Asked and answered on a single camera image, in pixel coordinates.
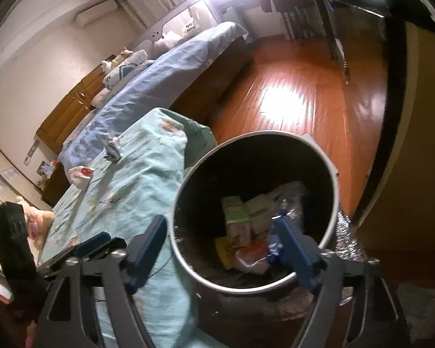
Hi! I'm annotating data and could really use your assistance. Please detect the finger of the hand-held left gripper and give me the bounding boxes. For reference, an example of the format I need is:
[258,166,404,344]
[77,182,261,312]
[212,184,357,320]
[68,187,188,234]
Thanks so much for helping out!
[38,232,127,277]

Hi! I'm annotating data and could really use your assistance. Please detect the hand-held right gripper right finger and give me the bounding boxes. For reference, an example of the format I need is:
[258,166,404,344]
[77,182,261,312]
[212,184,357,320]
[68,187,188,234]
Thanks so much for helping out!
[272,215,412,348]

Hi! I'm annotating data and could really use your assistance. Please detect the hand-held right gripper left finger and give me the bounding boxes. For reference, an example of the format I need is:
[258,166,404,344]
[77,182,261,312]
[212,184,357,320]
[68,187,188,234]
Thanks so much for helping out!
[32,215,168,348]

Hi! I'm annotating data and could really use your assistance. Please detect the dark round trash bin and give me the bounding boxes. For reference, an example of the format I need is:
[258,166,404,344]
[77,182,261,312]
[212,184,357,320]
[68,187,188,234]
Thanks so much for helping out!
[170,130,339,294]

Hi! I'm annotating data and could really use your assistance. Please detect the beige plush bear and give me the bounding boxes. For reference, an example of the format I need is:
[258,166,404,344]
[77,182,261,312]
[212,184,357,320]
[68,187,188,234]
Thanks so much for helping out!
[14,196,55,251]

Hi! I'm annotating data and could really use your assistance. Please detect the clear plastic bag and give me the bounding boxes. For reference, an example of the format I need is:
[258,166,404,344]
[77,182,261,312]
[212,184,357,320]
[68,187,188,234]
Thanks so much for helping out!
[272,183,309,222]

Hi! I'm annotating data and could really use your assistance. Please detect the dark wooden nightstand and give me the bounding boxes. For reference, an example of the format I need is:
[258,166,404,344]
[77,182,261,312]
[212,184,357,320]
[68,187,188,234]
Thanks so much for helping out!
[40,161,71,207]

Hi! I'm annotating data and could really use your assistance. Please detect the white crumpled tissue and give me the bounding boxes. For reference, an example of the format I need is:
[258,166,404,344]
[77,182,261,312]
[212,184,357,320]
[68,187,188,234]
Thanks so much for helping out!
[69,165,95,189]

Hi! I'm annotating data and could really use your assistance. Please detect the teal printed blanket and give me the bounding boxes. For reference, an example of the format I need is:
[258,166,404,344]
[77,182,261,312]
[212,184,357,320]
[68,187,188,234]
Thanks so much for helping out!
[36,107,233,348]

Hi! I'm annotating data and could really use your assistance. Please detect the crumpled silver wrapper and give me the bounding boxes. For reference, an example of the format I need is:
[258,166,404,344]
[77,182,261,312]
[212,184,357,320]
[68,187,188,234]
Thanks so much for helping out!
[103,134,123,162]

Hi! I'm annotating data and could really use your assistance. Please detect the wooden headboard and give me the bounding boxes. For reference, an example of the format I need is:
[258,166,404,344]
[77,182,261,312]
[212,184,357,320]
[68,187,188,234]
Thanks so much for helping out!
[36,54,117,153]

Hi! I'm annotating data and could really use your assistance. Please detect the pale pillow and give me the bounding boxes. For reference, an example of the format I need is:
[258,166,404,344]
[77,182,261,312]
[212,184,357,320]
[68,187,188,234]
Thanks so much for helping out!
[92,87,113,107]

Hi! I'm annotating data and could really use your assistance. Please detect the beige cabinet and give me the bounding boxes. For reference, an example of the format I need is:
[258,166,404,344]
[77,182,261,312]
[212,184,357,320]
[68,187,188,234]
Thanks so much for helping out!
[351,18,435,262]

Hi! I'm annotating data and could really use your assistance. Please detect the bed with blue sheet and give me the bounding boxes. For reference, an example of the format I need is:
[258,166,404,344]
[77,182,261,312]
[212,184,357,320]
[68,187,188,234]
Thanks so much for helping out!
[58,22,251,169]

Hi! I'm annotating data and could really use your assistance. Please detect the folded white and blue quilt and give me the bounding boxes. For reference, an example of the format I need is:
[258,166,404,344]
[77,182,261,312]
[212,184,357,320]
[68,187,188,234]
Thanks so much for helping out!
[102,50,155,89]

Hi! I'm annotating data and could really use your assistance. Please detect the cream plush toy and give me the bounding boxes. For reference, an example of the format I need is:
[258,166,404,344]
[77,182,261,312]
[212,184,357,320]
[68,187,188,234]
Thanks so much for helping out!
[101,48,135,69]

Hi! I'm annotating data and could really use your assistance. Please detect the white plush toy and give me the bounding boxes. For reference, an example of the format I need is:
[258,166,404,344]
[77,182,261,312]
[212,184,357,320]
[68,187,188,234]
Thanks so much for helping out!
[154,31,184,53]

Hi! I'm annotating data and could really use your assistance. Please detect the white air conditioner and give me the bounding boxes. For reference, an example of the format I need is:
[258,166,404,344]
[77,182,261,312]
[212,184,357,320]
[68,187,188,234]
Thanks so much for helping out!
[75,0,118,27]

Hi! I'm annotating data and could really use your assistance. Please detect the white curtain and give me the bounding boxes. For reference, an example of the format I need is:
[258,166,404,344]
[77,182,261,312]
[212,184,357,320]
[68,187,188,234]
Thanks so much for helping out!
[119,0,175,28]

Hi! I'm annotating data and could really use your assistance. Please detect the glossy black table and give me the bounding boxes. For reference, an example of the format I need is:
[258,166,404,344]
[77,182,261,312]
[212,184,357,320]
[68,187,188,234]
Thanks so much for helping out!
[310,0,435,85]

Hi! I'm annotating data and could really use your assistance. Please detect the white wall socket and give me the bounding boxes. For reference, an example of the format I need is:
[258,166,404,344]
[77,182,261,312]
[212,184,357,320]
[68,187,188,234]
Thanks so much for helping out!
[23,145,39,165]

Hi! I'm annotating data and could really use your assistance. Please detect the wall radiator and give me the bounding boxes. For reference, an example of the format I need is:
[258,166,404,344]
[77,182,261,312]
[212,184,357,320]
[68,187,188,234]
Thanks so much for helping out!
[281,5,327,40]

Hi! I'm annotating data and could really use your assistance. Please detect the grey crib guard rail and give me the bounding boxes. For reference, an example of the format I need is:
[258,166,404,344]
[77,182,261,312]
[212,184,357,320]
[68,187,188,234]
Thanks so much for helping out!
[134,0,222,49]

